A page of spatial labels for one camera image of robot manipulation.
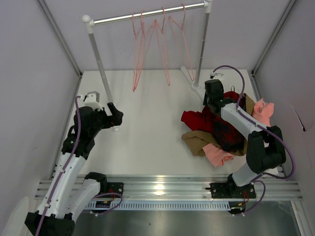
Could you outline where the silver white clothes rack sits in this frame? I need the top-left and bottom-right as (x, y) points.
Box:
(82, 0), (212, 104)

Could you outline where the pink skirt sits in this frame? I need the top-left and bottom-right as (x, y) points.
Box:
(202, 98), (274, 167)

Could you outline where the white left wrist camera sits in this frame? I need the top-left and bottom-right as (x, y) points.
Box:
(83, 91), (103, 111)

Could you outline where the tan brown skirt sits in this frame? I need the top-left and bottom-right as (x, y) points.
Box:
(181, 93), (258, 157)

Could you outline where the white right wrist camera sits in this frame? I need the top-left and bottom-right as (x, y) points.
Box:
(210, 71), (225, 80)

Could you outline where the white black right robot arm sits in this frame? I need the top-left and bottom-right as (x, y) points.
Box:
(204, 79), (286, 199)

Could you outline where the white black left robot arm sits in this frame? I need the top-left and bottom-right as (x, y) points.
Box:
(25, 102), (124, 236)

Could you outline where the red black plaid skirt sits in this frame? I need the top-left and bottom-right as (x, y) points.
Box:
(202, 107), (245, 152)

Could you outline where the pink wire hanger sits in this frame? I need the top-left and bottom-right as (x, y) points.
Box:
(131, 12), (156, 92)
(154, 7), (170, 86)
(131, 11), (146, 92)
(168, 3), (195, 82)

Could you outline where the white slotted cable duct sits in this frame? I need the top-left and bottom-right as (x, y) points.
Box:
(84, 200), (231, 211)

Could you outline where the aluminium mounting rail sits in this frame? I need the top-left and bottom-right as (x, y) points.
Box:
(34, 174), (303, 201)

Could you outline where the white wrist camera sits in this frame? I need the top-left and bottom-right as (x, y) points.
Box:
(83, 91), (103, 111)
(210, 71), (225, 80)

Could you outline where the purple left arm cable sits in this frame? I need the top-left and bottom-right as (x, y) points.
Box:
(34, 95), (124, 236)

